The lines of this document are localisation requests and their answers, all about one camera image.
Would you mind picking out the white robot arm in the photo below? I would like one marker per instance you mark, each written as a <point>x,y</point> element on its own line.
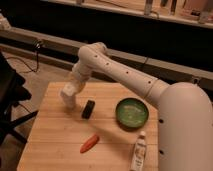
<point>185,126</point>

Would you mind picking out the green bowl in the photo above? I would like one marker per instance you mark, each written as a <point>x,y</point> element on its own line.
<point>131,113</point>

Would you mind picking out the black office chair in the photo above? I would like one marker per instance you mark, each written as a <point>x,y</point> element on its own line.
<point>11,93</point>

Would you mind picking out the white lotion bottle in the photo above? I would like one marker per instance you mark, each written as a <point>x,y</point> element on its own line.
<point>139,153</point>

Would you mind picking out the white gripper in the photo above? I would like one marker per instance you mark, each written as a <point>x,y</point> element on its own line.
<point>78,77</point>

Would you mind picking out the orange carrot toy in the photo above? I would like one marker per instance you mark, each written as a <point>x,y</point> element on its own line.
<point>89,143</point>

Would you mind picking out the black ceramic cup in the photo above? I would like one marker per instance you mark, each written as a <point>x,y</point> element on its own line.
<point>87,111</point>

